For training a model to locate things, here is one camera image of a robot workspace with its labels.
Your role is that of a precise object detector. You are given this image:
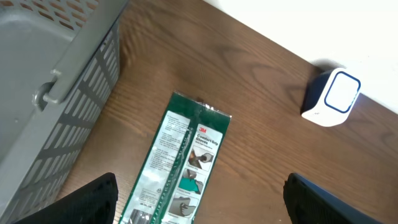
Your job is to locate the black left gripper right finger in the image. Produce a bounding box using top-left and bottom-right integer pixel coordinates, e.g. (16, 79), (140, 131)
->
(283, 173), (378, 224)

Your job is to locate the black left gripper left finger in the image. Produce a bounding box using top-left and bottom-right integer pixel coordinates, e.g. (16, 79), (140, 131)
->
(16, 172), (118, 224)

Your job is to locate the green white package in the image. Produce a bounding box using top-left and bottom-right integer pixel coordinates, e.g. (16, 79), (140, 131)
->
(119, 92), (231, 224)

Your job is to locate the white barcode scanner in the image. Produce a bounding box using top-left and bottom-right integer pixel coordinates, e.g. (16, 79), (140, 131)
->
(301, 68), (361, 127)

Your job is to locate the grey plastic basket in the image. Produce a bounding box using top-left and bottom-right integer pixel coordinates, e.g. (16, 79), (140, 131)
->
(1, 0), (127, 223)

